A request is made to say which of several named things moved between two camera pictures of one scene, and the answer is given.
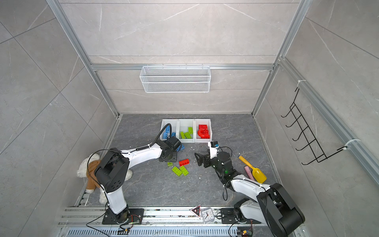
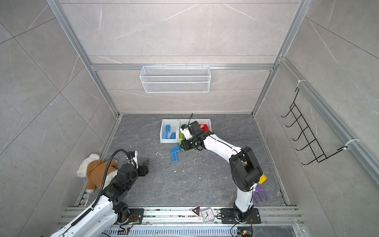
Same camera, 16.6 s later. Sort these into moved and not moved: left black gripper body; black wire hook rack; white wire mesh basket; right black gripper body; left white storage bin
Moved: right black gripper body; left black gripper body
Not moved: left white storage bin; white wire mesh basket; black wire hook rack
